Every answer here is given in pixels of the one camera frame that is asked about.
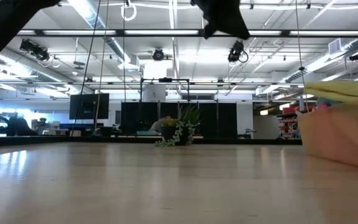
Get teal microfiber towel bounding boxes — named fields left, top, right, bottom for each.
left=316, top=98, right=341, bottom=107

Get yellow microfiber towel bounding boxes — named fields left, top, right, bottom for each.
left=303, top=80, right=358, bottom=104

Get black partition panels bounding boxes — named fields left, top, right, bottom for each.
left=121, top=101, right=239, bottom=140

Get potted succulent in black bowl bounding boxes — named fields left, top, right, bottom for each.
left=154, top=104, right=203, bottom=148

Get person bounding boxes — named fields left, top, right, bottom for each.
left=149, top=116, right=172, bottom=135
left=6, top=116, right=39, bottom=137

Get grey air vent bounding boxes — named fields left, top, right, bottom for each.
left=328, top=37, right=343, bottom=55

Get red bin shelving rack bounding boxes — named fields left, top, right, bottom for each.
left=277, top=105, right=301, bottom=140

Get black monitor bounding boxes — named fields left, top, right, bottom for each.
left=68, top=93, right=110, bottom=121

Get black overhead camera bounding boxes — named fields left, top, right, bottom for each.
left=227, top=39, right=249, bottom=63

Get black round ceiling camera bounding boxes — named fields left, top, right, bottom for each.
left=152, top=47, right=165, bottom=62

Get white hanging cable loop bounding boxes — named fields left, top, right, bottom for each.
left=120, top=0, right=138, bottom=22

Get white box in black frame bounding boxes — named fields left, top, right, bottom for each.
left=139, top=77, right=191, bottom=103

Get hanging yellow cable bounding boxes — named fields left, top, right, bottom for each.
left=302, top=83, right=310, bottom=113

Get thin black hanging cable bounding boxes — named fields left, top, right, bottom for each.
left=70, top=0, right=102, bottom=137

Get black ceiling camera cluster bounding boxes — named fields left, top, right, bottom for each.
left=18, top=38, right=51, bottom=62

